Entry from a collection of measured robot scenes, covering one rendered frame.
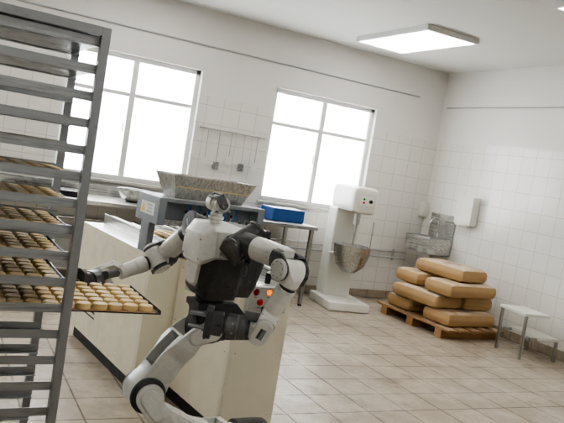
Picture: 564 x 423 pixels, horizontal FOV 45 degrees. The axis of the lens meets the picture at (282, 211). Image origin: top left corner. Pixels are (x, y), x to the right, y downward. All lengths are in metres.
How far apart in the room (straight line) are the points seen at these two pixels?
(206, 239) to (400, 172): 6.31
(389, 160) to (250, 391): 5.45
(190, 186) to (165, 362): 1.54
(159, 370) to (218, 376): 0.89
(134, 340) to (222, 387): 0.77
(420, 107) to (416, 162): 0.70
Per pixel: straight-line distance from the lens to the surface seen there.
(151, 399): 2.76
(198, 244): 2.68
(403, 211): 8.89
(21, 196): 2.34
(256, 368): 3.66
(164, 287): 4.06
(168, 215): 4.07
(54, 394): 2.50
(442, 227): 8.76
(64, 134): 2.78
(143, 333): 4.09
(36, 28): 2.35
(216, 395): 3.65
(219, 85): 7.57
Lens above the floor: 1.46
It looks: 4 degrees down
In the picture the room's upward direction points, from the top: 9 degrees clockwise
